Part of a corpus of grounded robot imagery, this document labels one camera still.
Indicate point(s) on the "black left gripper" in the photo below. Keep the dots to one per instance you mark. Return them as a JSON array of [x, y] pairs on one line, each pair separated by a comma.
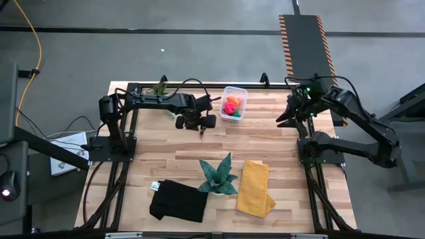
[[196, 116]]

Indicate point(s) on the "yellow folded cloth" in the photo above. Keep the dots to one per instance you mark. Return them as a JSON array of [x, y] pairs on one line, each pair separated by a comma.
[[254, 189]]

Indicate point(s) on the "clear plastic tupperware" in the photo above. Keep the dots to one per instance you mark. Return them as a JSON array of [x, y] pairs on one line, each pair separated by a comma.
[[244, 91]]

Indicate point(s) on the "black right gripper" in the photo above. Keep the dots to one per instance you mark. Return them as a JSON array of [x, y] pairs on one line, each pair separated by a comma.
[[308, 99]]

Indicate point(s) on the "green snake plant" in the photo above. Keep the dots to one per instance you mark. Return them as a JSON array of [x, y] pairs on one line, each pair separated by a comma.
[[217, 181]]

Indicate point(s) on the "black folded cloth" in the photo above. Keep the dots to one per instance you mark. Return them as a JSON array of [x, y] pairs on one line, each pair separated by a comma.
[[179, 200]]

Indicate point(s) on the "grey side table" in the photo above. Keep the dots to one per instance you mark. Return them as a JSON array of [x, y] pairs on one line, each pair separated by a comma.
[[411, 159]]

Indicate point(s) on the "black striped-edge floor mat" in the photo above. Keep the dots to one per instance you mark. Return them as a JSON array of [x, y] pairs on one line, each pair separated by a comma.
[[305, 46]]

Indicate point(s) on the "black computer mouse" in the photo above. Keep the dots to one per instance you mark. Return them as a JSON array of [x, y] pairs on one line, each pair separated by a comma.
[[9, 184]]

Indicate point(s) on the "white paper booklet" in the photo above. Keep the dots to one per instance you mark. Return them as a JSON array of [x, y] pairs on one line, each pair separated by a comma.
[[66, 162]]

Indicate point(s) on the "grey side desk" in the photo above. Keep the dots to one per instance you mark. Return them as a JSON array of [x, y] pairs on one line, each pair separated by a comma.
[[6, 99]]

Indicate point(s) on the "large red toy fruit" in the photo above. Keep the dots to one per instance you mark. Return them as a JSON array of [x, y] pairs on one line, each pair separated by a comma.
[[229, 108]]

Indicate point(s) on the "white round plant pot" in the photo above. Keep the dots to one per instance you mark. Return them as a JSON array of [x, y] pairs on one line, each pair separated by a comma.
[[216, 194]]

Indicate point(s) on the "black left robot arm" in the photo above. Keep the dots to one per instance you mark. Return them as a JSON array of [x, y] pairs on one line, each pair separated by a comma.
[[149, 101]]

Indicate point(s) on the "black aluminium rig frame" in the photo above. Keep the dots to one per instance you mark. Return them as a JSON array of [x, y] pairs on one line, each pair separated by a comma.
[[249, 85]]

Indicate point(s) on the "succulent plant in black pot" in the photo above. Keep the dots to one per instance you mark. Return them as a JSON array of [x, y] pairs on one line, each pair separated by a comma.
[[159, 89]]

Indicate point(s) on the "green toy vegetable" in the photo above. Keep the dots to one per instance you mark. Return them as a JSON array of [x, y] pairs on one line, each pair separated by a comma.
[[237, 114]]

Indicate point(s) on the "black diagonal beam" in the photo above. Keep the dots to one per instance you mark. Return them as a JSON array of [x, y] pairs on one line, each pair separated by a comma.
[[50, 147]]

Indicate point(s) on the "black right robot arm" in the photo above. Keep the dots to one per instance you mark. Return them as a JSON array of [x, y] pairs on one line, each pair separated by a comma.
[[358, 116]]

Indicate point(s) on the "silver metal bracket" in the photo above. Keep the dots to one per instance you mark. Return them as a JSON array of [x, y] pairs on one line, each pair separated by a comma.
[[124, 236], [308, 236]]

